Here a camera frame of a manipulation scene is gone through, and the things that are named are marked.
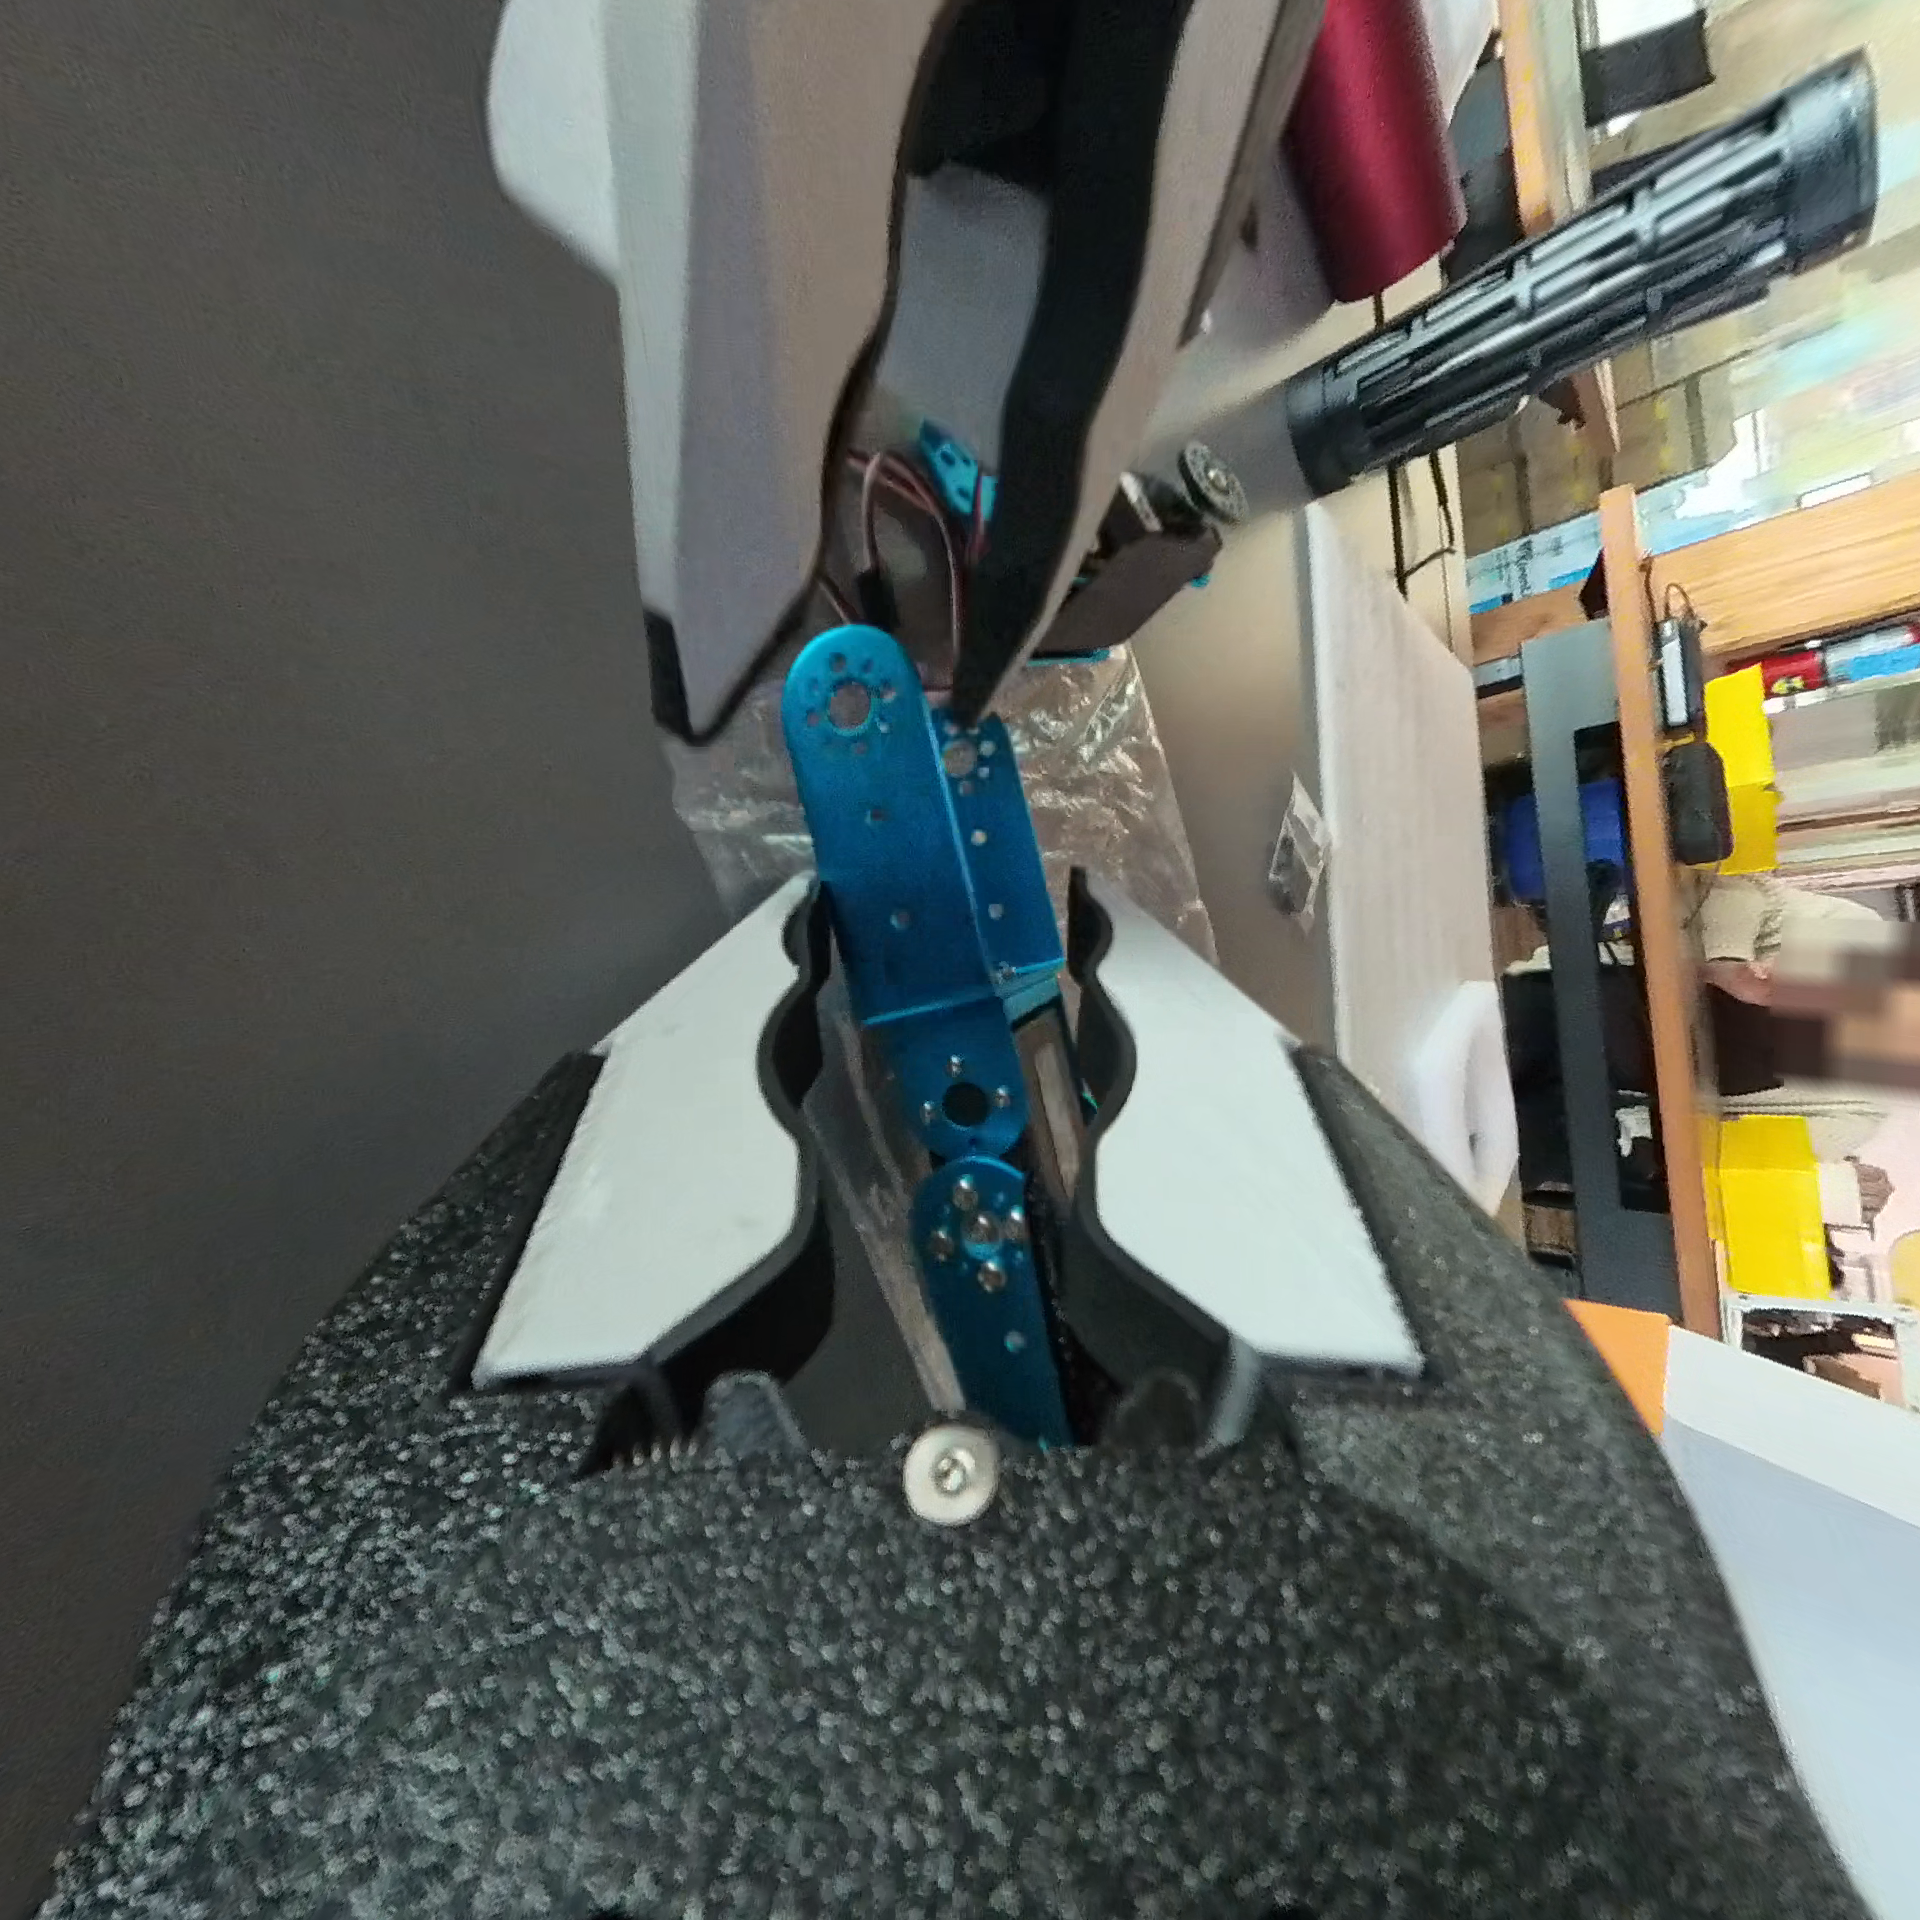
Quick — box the background desk with dark frame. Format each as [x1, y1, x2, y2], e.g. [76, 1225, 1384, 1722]
[1518, 485, 1727, 1339]

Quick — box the white foam sheet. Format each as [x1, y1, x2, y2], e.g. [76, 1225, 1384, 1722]
[1301, 500, 1505, 1084]

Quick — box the white foam block with hole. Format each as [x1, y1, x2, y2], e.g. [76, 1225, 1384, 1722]
[1406, 977, 1527, 1220]

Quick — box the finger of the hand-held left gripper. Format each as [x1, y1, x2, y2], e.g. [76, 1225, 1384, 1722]
[954, 0, 1330, 716]
[486, 0, 954, 746]

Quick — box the orange cardboard box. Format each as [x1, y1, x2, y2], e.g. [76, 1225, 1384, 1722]
[1559, 1295, 1920, 1920]

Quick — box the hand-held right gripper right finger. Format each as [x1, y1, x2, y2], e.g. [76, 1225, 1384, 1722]
[1061, 869, 1425, 1452]

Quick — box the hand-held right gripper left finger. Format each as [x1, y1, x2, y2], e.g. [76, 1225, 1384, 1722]
[471, 875, 832, 1388]

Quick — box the black tumbler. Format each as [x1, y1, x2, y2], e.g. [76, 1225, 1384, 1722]
[1284, 51, 1884, 504]

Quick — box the yellow bin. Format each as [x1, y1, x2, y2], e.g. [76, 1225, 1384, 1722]
[1696, 662, 1784, 879]
[1696, 1115, 1836, 1303]

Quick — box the large clear plastic bag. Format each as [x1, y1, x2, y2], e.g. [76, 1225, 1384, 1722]
[667, 652, 1222, 967]

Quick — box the small bag of black parts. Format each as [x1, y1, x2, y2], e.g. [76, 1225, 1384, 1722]
[1262, 771, 1333, 918]

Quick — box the blue servo bracket assembly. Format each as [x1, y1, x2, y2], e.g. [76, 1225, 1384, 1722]
[832, 420, 1251, 672]

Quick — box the red metallic cylinder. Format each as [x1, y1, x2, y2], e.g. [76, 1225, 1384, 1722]
[1280, 0, 1467, 304]

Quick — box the black power adapter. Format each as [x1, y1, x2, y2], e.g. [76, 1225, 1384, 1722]
[1655, 580, 1737, 869]

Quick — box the grey desk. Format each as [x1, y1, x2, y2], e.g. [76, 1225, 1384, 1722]
[0, 0, 1518, 1920]

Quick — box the blue toy robot arm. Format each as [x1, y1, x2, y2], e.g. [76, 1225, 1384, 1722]
[780, 628, 1085, 1452]

